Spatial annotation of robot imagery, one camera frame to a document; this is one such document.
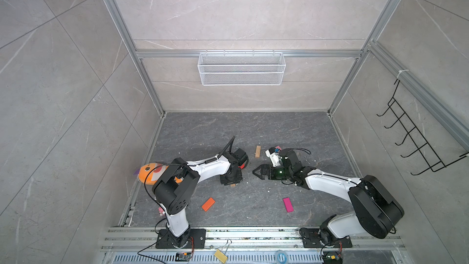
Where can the orange block lower left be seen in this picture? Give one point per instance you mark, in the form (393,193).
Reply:
(208,204)

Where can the black wire hook rack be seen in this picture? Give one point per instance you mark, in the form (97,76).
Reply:
(412,133)

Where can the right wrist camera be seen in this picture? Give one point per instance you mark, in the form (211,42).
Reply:
(273,154)

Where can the white wire mesh basket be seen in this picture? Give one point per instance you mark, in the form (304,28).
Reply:
(241,69)

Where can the magenta block lower right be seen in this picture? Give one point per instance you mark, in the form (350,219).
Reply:
(288,205)

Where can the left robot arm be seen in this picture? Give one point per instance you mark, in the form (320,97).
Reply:
(172,185)

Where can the yellow tag with clip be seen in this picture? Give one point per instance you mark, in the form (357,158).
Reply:
(220,253)

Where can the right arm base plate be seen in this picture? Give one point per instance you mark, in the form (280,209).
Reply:
(319,238)

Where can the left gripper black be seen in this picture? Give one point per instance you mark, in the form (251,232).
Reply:
(226,181)

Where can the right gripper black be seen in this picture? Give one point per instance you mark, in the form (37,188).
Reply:
(265,168)

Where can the orange plush toy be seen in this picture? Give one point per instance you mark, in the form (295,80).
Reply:
(150,174)

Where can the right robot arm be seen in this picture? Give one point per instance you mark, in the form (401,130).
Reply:
(375,210)

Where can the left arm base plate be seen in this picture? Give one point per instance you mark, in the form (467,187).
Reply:
(192,238)

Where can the tape roll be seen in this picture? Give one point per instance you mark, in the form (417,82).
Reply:
(281,257)

